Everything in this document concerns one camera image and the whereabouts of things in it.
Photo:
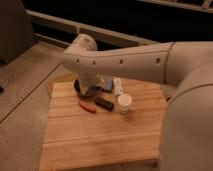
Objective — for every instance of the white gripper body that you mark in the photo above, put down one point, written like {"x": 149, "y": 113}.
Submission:
{"x": 87, "y": 80}

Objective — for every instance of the white paper cup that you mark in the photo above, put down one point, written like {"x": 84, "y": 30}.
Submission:
{"x": 124, "y": 102}

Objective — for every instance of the white remote control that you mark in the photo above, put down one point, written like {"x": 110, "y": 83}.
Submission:
{"x": 118, "y": 86}

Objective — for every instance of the blue sponge block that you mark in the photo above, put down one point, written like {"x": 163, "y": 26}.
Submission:
{"x": 108, "y": 85}

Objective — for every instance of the dark round bowl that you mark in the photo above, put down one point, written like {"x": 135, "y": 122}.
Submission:
{"x": 78, "y": 90}

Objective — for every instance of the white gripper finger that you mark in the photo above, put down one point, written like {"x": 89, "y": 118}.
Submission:
{"x": 101, "y": 81}
{"x": 91, "y": 90}

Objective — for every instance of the white window rail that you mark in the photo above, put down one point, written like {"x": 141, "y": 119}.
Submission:
{"x": 99, "y": 34}

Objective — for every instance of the grey cabinet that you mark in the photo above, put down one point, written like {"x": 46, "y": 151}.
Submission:
{"x": 16, "y": 31}

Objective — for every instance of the black rectangular block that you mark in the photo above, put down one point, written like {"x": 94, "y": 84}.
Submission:
{"x": 104, "y": 103}

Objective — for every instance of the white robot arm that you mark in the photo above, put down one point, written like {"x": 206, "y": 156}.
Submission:
{"x": 186, "y": 68}

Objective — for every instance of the wooden cutting board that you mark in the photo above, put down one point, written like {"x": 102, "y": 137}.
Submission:
{"x": 75, "y": 138}

